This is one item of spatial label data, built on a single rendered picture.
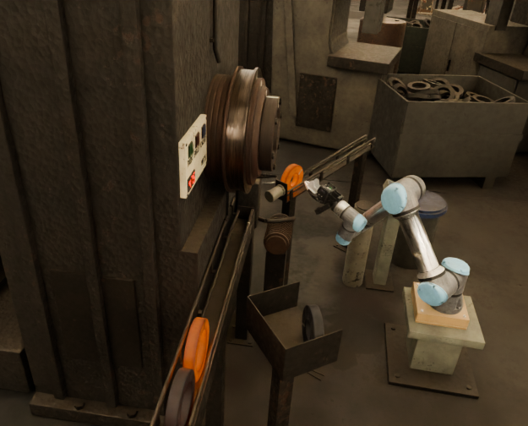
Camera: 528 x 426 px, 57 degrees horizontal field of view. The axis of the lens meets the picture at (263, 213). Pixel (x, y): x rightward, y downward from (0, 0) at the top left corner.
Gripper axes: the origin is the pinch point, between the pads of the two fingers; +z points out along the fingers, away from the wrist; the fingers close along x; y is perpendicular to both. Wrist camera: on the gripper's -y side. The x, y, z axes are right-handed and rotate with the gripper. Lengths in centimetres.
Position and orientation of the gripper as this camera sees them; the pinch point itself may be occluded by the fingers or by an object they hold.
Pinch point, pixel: (306, 183)
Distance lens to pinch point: 240.8
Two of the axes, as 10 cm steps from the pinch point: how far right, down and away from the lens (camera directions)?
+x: -6.8, 3.4, -6.5
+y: 2.8, -7.1, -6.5
